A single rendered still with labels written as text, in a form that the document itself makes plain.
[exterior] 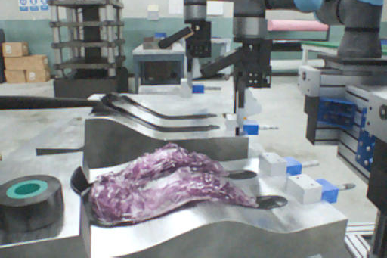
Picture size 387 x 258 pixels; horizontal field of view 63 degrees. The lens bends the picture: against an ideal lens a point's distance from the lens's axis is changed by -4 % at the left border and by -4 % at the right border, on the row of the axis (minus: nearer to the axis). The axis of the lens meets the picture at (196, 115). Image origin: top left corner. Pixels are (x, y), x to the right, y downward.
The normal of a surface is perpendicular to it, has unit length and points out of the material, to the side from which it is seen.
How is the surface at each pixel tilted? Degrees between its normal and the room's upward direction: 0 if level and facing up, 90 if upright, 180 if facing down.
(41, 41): 90
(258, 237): 90
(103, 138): 90
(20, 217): 90
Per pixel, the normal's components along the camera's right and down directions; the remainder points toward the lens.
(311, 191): 0.30, 0.25
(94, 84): 0.09, 0.27
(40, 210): 0.73, 0.18
